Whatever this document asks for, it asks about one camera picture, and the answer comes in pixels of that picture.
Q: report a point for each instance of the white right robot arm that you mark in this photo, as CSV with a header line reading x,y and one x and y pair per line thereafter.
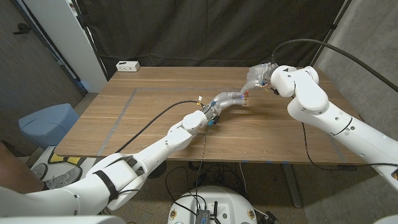
x,y
329,121

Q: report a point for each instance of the dark door frame rail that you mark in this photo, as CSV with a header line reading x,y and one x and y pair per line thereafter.
x,y
62,63

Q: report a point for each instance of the grey sneaker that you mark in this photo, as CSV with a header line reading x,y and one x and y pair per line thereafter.
x,y
38,171
63,179

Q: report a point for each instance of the black backdrop curtain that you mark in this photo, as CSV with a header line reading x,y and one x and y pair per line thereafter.
x,y
202,31

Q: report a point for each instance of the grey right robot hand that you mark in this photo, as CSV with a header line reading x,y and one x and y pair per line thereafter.
x,y
258,76

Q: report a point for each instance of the black backdrop stand pole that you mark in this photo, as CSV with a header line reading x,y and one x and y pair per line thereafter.
x,y
329,31
90,40

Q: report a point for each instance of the blue-grey padded stool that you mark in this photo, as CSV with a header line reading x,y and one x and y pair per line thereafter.
x,y
46,124

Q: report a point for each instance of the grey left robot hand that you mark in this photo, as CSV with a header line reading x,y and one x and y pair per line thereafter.
x,y
222,100

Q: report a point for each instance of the grey table leg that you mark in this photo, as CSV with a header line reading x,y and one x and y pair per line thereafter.
x,y
292,186

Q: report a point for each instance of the white cabinet panel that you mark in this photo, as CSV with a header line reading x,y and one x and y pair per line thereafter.
x,y
68,40

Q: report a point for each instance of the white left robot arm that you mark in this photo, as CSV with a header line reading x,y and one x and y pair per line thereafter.
x,y
140,161

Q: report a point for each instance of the grey electronics box on torso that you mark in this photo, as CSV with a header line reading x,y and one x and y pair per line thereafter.
x,y
202,216

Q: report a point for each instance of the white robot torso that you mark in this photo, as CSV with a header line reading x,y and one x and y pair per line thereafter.
x,y
224,199

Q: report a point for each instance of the person's bare leg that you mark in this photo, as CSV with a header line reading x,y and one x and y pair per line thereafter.
x,y
15,174

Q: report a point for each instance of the black antenna on torso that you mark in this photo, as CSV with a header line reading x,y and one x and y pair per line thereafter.
x,y
215,210

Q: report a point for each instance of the black connector beside torso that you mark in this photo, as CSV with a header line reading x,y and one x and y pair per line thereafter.
x,y
270,218

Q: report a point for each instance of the small wooden block with holes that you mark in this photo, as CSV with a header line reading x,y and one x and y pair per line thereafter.
x,y
245,102

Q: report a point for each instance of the white power strip box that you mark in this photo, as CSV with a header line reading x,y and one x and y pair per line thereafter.
x,y
127,66

